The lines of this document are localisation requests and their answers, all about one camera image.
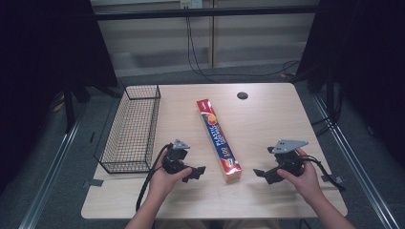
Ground black floor cables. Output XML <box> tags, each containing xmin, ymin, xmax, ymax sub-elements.
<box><xmin>309</xmin><ymin>90</ymin><xmax>345</xmax><ymax>138</ymax></box>

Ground metal floor rail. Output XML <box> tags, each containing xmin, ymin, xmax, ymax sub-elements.
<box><xmin>310</xmin><ymin>93</ymin><xmax>401</xmax><ymax>229</ymax></box>
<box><xmin>18</xmin><ymin>104</ymin><xmax>89</xmax><ymax>229</ymax></box>

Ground grey tape piece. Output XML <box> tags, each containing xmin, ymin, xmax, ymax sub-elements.
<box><xmin>81</xmin><ymin>178</ymin><xmax>105</xmax><ymax>189</ymax></box>
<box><xmin>320</xmin><ymin>174</ymin><xmax>346</xmax><ymax>185</ymax></box>

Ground long plastic wrap box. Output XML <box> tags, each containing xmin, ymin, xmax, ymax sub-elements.
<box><xmin>196</xmin><ymin>97</ymin><xmax>244</xmax><ymax>184</ymax></box>

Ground white wall outlet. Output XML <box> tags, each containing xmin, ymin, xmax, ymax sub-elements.
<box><xmin>179</xmin><ymin>0</ymin><xmax>204</xmax><ymax>10</ymax></box>

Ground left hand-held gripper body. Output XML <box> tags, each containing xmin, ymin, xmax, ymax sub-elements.
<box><xmin>161</xmin><ymin>138</ymin><xmax>191</xmax><ymax>175</ymax></box>

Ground person's left hand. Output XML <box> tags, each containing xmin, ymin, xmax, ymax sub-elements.
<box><xmin>147</xmin><ymin>149</ymin><xmax>193</xmax><ymax>204</ymax></box>

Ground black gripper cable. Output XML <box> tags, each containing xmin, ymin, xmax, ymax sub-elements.
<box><xmin>300</xmin><ymin>155</ymin><xmax>347</xmax><ymax>192</ymax></box>
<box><xmin>135</xmin><ymin>143</ymin><xmax>173</xmax><ymax>213</ymax></box>

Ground black wall cable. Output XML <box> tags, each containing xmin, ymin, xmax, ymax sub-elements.
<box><xmin>185</xmin><ymin>15</ymin><xmax>301</xmax><ymax>84</ymax></box>

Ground black wire basket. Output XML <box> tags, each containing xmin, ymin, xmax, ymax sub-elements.
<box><xmin>94</xmin><ymin>84</ymin><xmax>162</xmax><ymax>175</ymax></box>

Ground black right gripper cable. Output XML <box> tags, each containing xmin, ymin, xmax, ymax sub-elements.
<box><xmin>300</xmin><ymin>155</ymin><xmax>347</xmax><ymax>192</ymax></box>

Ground black horizontal bar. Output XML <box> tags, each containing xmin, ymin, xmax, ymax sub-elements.
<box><xmin>95</xmin><ymin>5</ymin><xmax>320</xmax><ymax>22</ymax></box>

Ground person's right hand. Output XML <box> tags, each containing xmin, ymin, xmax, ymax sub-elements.
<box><xmin>276</xmin><ymin>147</ymin><xmax>323</xmax><ymax>205</ymax></box>

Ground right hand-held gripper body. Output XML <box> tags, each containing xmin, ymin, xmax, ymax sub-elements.
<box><xmin>266</xmin><ymin>138</ymin><xmax>309</xmax><ymax>177</ymax></box>

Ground black curtain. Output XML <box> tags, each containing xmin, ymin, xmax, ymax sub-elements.
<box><xmin>294</xmin><ymin>0</ymin><xmax>405</xmax><ymax>168</ymax></box>
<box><xmin>0</xmin><ymin>0</ymin><xmax>119</xmax><ymax>195</ymax></box>

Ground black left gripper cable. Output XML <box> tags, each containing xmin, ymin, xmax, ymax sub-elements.
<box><xmin>135</xmin><ymin>143</ymin><xmax>173</xmax><ymax>213</ymax></box>

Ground black stand leg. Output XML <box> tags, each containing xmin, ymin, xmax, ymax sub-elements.
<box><xmin>61</xmin><ymin>83</ymin><xmax>76</xmax><ymax>134</ymax></box>

